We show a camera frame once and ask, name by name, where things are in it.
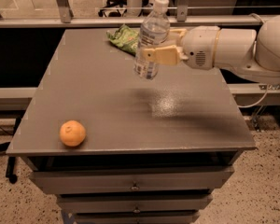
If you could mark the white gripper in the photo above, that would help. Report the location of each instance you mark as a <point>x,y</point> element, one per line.
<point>198,47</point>

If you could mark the clear plastic water bottle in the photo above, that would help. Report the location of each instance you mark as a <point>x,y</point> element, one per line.
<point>153,31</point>

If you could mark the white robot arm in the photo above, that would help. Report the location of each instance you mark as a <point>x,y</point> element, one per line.
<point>249,54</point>

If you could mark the metal window railing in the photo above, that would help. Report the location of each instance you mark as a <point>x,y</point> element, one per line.
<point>84,13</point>

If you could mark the green chip bag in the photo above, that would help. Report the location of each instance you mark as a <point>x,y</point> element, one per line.
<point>124,38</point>

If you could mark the grey drawer cabinet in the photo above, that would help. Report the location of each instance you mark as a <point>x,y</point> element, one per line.
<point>181,118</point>

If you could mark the orange fruit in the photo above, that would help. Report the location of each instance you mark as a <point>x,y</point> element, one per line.
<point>72,133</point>

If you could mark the middle grey drawer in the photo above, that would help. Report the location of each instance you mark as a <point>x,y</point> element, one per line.
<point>134,203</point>

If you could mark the grey drawer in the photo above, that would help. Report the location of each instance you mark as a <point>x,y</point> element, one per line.
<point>134,203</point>
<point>187,217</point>
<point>116,181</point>

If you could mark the top grey drawer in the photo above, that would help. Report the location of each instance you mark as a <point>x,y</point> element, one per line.
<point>116,181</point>

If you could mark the bottom grey drawer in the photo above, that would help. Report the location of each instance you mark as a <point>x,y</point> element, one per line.
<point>187,217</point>

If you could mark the black stand leg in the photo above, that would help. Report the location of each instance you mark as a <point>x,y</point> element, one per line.
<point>10,175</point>

